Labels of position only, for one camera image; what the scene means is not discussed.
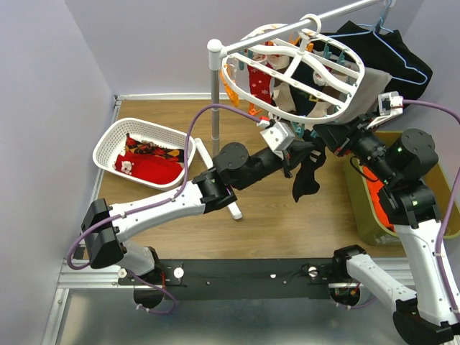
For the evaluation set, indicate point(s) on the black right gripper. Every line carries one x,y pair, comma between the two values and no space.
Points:
335,135

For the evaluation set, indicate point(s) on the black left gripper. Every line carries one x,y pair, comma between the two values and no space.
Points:
292,157

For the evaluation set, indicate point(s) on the black striped sock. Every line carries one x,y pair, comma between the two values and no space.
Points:
305,182
318,155

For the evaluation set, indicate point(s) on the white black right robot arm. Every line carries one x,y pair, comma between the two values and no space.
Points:
428,313

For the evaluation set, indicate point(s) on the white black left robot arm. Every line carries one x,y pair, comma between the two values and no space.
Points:
108,229

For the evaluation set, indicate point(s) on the socks pile in basket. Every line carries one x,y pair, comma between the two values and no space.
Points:
149,162

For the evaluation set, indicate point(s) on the navy santa sock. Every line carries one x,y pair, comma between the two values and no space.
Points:
303,103

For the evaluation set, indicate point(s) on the cream brown striped sock back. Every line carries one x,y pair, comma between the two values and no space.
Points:
281,96

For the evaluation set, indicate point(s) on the orange cloth in bin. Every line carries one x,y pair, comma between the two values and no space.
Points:
374,186

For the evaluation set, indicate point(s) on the grey hanging garment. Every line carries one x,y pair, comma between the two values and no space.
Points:
373,84

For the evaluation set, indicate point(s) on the red santa sock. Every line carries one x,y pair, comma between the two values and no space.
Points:
259,84

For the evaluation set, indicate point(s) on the black hanging garment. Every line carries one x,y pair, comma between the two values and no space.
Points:
406,91

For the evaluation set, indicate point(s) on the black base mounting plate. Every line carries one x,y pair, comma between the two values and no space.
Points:
238,279

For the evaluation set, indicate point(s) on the white perforated basket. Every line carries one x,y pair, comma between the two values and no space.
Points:
113,140

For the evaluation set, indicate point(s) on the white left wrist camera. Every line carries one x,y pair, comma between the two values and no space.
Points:
278,137

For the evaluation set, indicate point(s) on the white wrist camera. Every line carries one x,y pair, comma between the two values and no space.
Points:
278,137
390,106

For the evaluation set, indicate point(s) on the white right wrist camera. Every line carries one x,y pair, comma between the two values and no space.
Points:
390,106

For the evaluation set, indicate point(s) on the light blue wire hanger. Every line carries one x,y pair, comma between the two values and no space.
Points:
385,50

